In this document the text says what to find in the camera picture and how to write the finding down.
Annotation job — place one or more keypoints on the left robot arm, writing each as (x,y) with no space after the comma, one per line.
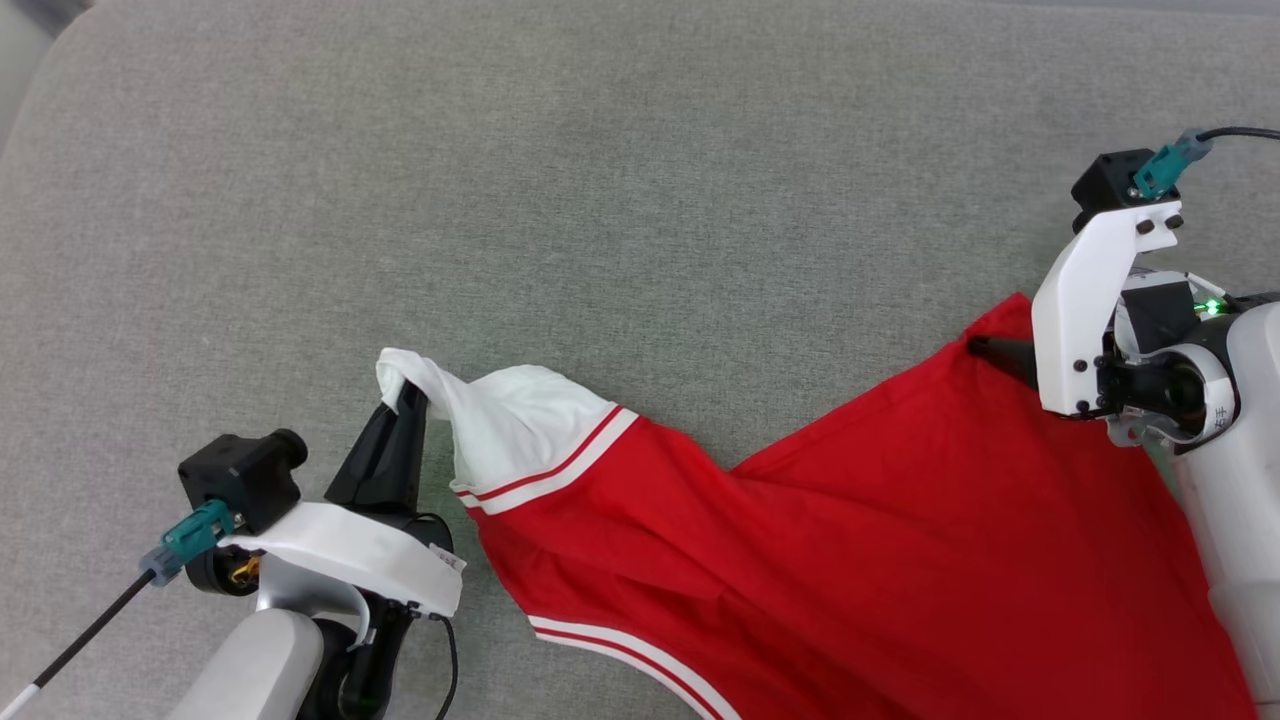
(250,670)

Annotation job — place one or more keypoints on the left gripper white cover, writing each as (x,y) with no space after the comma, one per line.
(350,550)

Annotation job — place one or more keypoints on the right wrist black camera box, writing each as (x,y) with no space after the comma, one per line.
(1110,185)

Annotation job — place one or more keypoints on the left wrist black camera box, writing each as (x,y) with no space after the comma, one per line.
(240,480)

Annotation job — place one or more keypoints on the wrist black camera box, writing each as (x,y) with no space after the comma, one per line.
(1110,185)
(240,480)

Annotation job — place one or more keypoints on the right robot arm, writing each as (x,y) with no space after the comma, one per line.
(1250,500)

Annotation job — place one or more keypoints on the red and white garment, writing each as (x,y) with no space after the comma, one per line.
(900,550)

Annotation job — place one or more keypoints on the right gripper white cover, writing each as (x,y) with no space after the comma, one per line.
(1080,300)

